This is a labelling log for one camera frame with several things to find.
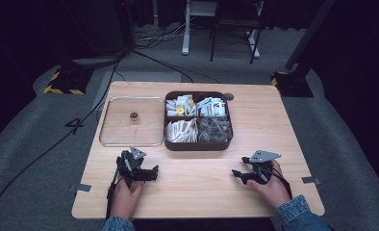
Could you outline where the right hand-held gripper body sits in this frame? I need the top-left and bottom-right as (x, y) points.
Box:
(248, 149), (283, 186)

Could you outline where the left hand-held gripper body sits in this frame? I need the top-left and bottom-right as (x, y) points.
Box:
(115, 145), (147, 189)

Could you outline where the person's right hand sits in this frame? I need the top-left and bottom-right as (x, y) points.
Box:
(245, 159), (291, 210)

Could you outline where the person's left hand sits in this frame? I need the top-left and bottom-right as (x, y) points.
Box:
(110, 177), (144, 219)

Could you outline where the clear lid with gold knob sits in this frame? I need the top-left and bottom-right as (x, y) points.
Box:
(98, 95), (166, 148)

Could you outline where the pile of clear dark packets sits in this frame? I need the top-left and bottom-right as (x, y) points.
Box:
(196, 116), (234, 143)

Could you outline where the pile of white orange packets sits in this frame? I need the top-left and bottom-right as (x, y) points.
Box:
(164, 117), (199, 143)

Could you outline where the grey tape piece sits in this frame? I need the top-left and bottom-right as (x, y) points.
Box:
(69, 183), (92, 193)
(300, 175), (322, 186)

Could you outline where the dark brown compartment box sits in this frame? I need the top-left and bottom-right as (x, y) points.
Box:
(163, 90), (235, 152)

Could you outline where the pile of white black-print packets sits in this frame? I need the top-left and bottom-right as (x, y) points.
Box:
(194, 96), (228, 117)

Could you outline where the pile of white yellow packets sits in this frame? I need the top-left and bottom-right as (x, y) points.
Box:
(165, 93), (196, 117)

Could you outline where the black stand base striped edge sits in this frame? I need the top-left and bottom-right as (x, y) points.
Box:
(269, 70), (315, 98)
(43, 64), (94, 96)

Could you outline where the black chair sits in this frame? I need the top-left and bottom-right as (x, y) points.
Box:
(209, 0), (265, 64)

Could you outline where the grey slanted pole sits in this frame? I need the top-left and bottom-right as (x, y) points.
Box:
(285, 0), (337, 72)

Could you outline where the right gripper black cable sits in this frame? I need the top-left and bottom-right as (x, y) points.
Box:
(269, 167), (293, 200)

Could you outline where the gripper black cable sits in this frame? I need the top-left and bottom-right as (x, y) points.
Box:
(269, 167), (293, 200)
(105, 166), (120, 220)

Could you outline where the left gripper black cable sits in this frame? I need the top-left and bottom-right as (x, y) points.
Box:
(105, 166), (120, 220)

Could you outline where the long black floor cable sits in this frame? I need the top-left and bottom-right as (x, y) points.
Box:
(0, 52), (126, 227)

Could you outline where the bundle of floor cables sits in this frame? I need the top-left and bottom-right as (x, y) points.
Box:
(133, 21), (191, 50)

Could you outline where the white desk frame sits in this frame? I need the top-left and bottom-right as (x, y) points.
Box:
(181, 0), (263, 60)

